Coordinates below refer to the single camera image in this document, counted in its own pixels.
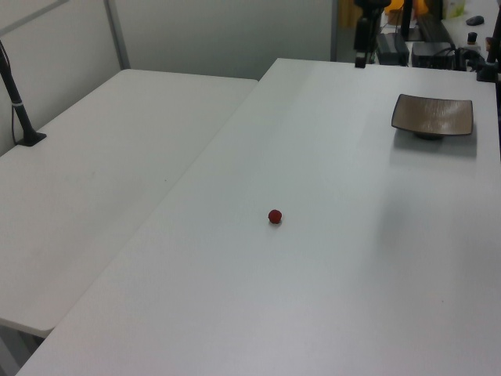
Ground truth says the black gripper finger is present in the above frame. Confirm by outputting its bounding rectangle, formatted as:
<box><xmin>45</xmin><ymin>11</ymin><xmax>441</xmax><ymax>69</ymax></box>
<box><xmin>367</xmin><ymin>7</ymin><xmax>382</xmax><ymax>63</ymax></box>
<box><xmin>354</xmin><ymin>16</ymin><xmax>369</xmax><ymax>69</ymax></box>

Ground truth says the square brown ceramic plate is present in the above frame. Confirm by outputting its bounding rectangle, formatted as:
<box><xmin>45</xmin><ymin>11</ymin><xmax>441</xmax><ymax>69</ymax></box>
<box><xmin>391</xmin><ymin>93</ymin><xmax>474</xmax><ymax>142</ymax></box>

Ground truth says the black power supply box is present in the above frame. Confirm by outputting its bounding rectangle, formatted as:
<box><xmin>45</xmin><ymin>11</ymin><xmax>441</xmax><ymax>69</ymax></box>
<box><xmin>376</xmin><ymin>32</ymin><xmax>409</xmax><ymax>66</ymax></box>

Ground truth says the orange object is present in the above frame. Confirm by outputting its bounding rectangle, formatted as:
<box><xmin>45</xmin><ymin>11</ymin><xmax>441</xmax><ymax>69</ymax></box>
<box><xmin>384</xmin><ymin>0</ymin><xmax>428</xmax><ymax>17</ymax></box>

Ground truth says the black electronics box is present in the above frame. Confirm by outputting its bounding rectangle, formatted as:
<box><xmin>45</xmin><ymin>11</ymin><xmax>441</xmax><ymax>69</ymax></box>
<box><xmin>410</xmin><ymin>40</ymin><xmax>458</xmax><ymax>70</ymax></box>

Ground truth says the green and white box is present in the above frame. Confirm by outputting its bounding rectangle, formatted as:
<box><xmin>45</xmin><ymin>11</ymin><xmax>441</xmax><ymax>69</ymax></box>
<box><xmin>442</xmin><ymin>0</ymin><xmax>467</xmax><ymax>20</ymax></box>

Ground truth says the black clamp stand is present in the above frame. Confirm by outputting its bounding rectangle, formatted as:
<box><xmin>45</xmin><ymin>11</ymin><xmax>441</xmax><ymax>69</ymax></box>
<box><xmin>465</xmin><ymin>0</ymin><xmax>501</xmax><ymax>84</ymax></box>

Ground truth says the black vertical post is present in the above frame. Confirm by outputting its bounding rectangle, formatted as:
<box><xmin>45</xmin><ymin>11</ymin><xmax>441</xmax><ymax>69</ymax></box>
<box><xmin>400</xmin><ymin>0</ymin><xmax>413</xmax><ymax>42</ymax></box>

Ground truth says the black camera stand pole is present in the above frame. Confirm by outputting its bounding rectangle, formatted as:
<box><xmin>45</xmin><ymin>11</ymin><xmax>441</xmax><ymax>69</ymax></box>
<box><xmin>0</xmin><ymin>38</ymin><xmax>48</xmax><ymax>147</ymax></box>

